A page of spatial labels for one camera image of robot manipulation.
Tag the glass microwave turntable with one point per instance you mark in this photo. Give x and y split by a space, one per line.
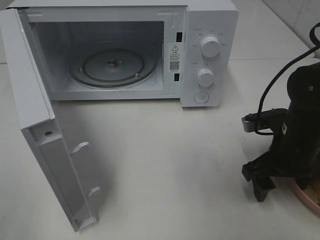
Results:
113 68

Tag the pink round plate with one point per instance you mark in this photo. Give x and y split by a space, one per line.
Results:
303 197

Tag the white microwave door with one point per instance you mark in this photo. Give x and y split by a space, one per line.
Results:
37 119

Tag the white warning label sticker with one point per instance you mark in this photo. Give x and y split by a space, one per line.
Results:
175 55

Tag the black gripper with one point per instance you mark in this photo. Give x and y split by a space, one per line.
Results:
294 152

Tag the white microwave oven body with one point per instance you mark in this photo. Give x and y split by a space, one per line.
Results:
67 29

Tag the round door release button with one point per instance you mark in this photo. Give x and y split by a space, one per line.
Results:
201 97

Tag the upper white power knob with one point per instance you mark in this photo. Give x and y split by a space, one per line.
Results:
210 46

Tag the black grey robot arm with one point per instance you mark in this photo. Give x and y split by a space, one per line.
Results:
303 88

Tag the lower white timer knob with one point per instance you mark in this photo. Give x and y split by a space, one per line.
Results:
205 77

